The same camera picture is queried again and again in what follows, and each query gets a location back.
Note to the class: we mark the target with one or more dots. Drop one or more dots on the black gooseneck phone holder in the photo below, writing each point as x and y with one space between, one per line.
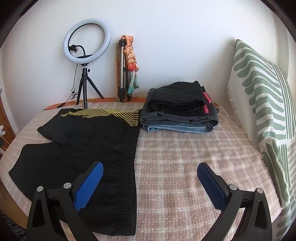
81 49

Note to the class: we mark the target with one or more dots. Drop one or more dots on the folded dark grey pants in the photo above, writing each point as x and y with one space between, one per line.
166 118

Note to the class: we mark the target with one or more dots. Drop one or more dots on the beige checked blanket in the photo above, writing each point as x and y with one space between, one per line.
175 162

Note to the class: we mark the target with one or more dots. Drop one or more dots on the orange patterned bedsheet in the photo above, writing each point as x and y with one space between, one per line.
104 102

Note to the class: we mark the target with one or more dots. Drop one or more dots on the floral orange scarf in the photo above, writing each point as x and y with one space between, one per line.
130 55

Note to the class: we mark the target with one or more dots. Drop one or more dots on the folded black pants red label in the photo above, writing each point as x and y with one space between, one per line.
178 97

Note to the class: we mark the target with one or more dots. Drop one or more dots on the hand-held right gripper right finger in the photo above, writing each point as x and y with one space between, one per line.
209 183

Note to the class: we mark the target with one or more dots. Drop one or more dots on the black pants with yellow stripes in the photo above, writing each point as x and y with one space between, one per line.
69 148

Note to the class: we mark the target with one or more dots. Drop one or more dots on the folded silver tripod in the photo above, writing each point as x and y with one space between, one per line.
122 76

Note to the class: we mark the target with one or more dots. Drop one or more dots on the wooden cabinet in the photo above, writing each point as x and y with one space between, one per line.
5 115

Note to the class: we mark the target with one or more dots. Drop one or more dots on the small black tripod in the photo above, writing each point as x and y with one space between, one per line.
84 81

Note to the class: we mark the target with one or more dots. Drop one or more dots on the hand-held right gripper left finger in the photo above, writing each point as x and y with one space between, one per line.
89 185

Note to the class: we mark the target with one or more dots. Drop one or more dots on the folded blue jeans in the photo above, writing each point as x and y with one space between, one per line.
175 128

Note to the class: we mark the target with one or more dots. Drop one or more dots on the green and white patterned pillow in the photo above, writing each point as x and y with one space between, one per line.
259 97

